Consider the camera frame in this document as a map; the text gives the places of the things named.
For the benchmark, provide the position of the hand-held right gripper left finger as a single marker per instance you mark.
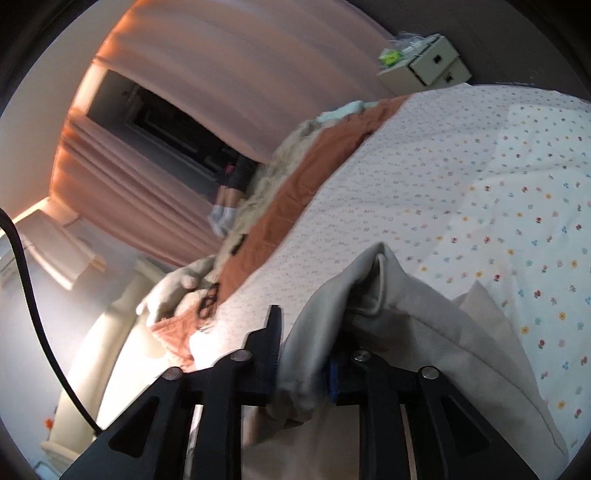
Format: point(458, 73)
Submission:
point(272, 341)

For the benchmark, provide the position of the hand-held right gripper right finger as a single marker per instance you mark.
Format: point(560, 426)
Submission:
point(333, 378)

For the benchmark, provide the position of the beige zip jacket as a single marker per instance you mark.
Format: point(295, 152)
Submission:
point(438, 346)

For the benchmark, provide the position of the small black object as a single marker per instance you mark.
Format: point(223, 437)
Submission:
point(238, 244)

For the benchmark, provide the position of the orange brown blanket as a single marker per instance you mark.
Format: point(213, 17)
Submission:
point(295, 184)

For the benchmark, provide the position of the cream padded bed headboard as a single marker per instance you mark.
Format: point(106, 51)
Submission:
point(106, 332)

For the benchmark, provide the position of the beige crumpled duvet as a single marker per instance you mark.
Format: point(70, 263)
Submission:
point(277, 157)

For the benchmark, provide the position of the pink curtain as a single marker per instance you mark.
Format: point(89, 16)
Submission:
point(138, 198)
point(277, 60)

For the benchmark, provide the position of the white floral dotted quilt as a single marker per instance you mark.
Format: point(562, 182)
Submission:
point(438, 184)

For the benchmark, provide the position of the white hanging garment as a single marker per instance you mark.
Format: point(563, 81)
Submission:
point(69, 254)

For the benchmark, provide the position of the pale mint cloth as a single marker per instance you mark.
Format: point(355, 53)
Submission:
point(351, 110)

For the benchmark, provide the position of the yellow green small object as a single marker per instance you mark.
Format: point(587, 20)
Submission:
point(390, 57)

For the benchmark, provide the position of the cream nightstand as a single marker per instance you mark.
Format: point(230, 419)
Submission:
point(438, 64)

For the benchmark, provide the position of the clear plastic bag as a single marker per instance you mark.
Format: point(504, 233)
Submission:
point(415, 42)

